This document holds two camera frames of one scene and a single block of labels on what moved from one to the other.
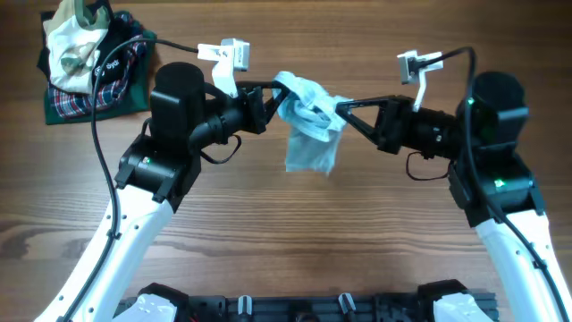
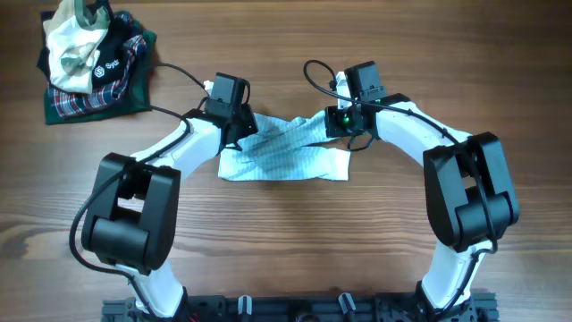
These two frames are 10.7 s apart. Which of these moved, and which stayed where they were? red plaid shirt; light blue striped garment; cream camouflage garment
Moved: light blue striped garment
Stayed: cream camouflage garment; red plaid shirt
